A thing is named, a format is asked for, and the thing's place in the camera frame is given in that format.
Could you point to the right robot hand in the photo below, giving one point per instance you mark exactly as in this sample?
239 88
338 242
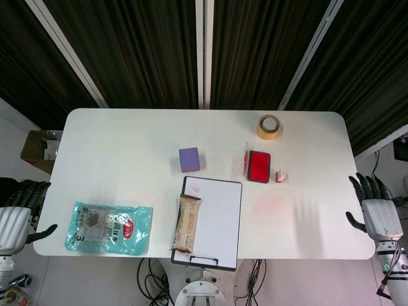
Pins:
382 220

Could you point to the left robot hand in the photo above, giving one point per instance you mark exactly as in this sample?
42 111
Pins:
14 229

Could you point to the red and white stamp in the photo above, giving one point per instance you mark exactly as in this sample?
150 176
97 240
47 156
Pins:
280 176

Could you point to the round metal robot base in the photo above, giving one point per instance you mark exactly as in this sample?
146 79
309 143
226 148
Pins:
204 290

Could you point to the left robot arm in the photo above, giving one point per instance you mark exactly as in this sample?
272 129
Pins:
4 267

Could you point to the black and blue caster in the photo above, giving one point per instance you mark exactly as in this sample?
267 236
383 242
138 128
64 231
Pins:
23 280

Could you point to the colourful printed box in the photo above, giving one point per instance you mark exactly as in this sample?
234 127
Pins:
14 296

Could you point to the black electronic device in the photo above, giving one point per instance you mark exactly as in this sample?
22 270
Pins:
401 149

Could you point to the brown cardboard box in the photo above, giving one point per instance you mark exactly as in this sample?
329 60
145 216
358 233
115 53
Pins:
33 150

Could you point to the teal snack bag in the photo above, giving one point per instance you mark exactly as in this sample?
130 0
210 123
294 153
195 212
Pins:
108 229

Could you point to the red ink pad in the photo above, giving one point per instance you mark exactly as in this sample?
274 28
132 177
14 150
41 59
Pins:
259 165

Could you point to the yellow tape roll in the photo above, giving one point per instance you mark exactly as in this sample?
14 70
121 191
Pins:
269 132

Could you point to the dark brown curtain panel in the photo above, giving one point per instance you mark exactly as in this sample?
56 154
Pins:
369 70
28 67
255 51
134 51

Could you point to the black clipboard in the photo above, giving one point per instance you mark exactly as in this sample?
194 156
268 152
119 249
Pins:
229 266

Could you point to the white paper sheet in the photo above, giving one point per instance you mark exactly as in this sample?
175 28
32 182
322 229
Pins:
220 216

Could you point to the brown snack bar wrapper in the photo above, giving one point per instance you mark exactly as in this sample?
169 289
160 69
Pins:
187 223

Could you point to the purple foam block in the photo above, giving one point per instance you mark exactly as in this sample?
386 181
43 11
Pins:
189 159

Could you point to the short white frame bar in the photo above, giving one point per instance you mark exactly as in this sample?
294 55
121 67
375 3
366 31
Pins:
379 143

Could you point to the white metal frame post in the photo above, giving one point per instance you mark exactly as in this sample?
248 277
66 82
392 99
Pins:
67 52
307 57
204 54

